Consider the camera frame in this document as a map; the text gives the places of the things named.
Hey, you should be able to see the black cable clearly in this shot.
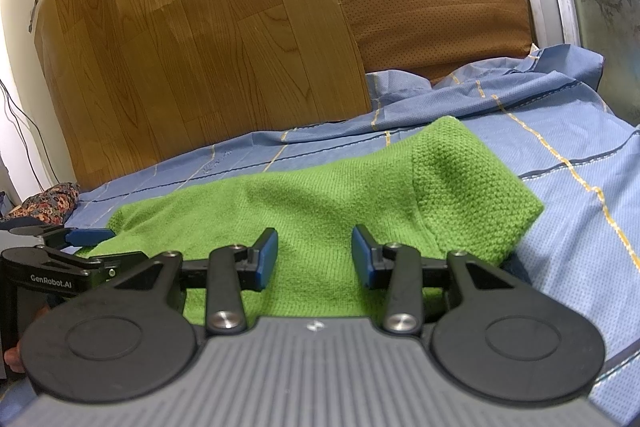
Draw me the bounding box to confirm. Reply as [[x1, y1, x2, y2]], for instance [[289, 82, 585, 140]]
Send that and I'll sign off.
[[0, 79, 52, 188]]

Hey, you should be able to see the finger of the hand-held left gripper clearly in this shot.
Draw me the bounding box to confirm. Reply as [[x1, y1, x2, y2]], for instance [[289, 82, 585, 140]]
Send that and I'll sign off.
[[0, 217, 117, 247]]

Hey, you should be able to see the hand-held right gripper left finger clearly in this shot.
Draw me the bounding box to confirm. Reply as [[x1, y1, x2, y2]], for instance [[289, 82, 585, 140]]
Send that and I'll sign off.
[[102, 228, 279, 336]]

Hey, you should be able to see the frosted floral glass panel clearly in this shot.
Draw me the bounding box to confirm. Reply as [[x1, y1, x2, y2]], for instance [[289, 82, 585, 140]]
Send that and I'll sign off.
[[544, 0, 640, 124]]

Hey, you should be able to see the brown perforated cushion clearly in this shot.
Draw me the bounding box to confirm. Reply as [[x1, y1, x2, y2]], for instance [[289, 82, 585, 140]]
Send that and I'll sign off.
[[334, 0, 534, 86]]

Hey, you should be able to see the floral patterned cloth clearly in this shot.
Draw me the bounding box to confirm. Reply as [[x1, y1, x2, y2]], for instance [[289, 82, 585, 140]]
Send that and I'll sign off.
[[9, 182, 81, 229]]

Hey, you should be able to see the blue checked bed sheet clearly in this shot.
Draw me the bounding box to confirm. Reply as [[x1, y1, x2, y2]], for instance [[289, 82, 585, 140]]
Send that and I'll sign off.
[[65, 46, 640, 427]]

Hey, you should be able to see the green striped knit sweater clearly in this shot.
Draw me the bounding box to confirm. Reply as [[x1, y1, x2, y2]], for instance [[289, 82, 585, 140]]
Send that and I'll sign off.
[[75, 116, 546, 329]]

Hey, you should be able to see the wood-pattern board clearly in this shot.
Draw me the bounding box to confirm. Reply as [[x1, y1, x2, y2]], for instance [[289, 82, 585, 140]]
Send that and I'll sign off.
[[32, 0, 372, 190]]

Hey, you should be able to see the person's left hand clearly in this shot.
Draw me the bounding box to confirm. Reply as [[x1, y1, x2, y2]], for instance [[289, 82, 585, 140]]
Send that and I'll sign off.
[[4, 341, 28, 374]]

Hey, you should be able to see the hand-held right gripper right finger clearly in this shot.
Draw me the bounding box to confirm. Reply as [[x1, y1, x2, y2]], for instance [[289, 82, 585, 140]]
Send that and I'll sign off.
[[351, 225, 516, 337]]

